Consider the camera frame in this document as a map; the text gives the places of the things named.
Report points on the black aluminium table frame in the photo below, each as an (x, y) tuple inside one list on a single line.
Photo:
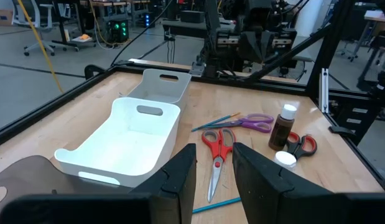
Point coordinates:
[(329, 46)]

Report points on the brown paint bottle white cap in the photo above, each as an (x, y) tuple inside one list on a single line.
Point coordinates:
[(280, 130)]

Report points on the teal pencil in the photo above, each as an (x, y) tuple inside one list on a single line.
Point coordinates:
[(215, 122)]

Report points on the cardboard box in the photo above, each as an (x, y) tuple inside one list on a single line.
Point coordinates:
[(2, 17)]

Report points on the black table edge bracket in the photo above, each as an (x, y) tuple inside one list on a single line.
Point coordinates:
[(341, 130)]

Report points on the green paint bottle white cap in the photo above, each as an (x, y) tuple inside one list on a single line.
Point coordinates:
[(285, 158)]

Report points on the black and red scissors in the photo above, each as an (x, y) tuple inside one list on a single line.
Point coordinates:
[(298, 152)]

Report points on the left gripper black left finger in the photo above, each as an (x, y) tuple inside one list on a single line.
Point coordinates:
[(176, 186)]

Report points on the grey background desk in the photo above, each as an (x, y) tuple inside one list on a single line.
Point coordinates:
[(186, 26)]

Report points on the dark translucent plastic bin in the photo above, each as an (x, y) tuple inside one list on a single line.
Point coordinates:
[(30, 174)]

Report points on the device with blue lights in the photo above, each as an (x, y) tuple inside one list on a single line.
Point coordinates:
[(148, 20)]

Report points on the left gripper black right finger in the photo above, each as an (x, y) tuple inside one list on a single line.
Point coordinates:
[(267, 193)]

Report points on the white plastic bin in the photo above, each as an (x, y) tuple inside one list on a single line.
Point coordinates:
[(123, 149), (155, 90)]

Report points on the black rolling stand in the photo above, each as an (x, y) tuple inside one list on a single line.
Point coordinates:
[(63, 25)]

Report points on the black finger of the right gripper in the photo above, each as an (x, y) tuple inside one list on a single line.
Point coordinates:
[(253, 46), (267, 46)]

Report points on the computer with green lights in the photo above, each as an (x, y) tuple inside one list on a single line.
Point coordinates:
[(117, 31)]

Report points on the white office chair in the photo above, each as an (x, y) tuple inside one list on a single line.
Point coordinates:
[(47, 26)]

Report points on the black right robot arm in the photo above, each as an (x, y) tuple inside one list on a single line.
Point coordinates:
[(212, 31)]

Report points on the wooden side table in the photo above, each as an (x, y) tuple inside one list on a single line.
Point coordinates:
[(375, 15)]

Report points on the silver aluminium bracket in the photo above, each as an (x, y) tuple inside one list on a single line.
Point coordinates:
[(323, 93)]

